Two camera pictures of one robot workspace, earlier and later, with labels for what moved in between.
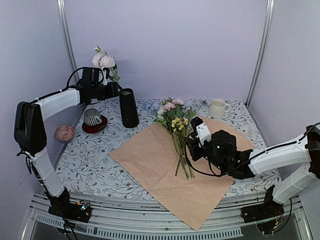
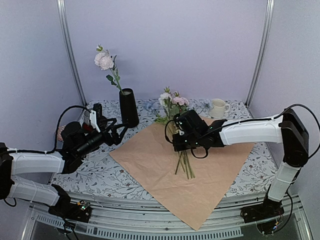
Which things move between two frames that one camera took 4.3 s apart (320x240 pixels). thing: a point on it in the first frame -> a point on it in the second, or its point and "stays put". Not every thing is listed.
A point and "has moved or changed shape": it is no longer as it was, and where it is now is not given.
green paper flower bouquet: [174, 115] has moved or changed shape
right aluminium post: [267, 33] stays put
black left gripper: [114, 91] -> [110, 140]
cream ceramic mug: [218, 108] stays put
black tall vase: [130, 117] stays put
